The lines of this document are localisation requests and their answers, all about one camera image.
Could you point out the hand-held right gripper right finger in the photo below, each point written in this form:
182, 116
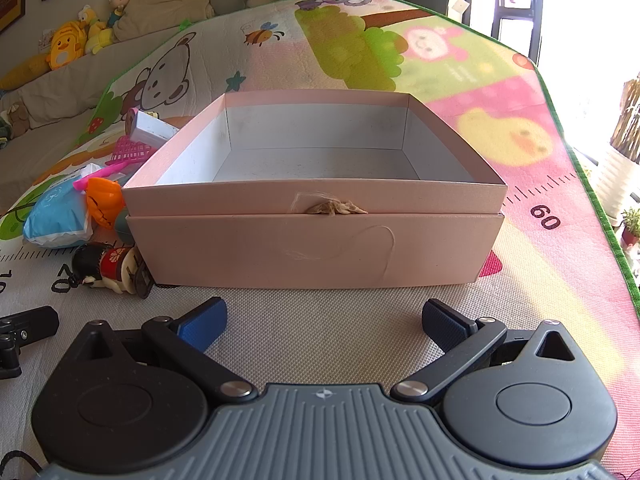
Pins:
445, 325

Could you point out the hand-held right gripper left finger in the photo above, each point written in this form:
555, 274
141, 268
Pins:
202, 327

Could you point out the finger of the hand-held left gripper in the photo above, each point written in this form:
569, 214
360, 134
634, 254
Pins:
35, 322

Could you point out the blue tissue packet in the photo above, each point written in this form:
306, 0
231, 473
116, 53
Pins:
55, 212

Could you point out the pink cardboard box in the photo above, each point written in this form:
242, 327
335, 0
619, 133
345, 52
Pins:
310, 250

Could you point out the orange pumpkin toy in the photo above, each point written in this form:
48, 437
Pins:
102, 202

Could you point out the light blue USB device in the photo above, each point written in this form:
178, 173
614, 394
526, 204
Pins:
152, 129

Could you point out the black-haired doll figure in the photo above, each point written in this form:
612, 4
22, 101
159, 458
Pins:
107, 267

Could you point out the pink plastic comb toy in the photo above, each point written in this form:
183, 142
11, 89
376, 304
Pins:
129, 152

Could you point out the brown plush toy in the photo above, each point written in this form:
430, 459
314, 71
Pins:
15, 119

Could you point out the small red potted plant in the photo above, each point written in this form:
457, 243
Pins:
631, 230

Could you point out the cartoon printed play mat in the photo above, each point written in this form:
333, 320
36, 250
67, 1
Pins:
500, 110

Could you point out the white plant pot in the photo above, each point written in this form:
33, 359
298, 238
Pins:
617, 180

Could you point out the beige covered sofa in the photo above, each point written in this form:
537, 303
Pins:
55, 95

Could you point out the yellow long plush pillow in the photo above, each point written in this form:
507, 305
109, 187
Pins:
25, 71

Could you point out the yellow duck plush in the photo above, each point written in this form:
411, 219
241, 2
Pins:
66, 46

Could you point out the yellow bear plush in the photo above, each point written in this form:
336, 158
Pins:
96, 30

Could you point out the beige cushion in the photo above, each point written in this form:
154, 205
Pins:
165, 7

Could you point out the black metal rack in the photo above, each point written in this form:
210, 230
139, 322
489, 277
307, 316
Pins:
515, 7

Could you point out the boy doll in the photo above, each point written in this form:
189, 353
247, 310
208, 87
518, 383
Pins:
120, 2

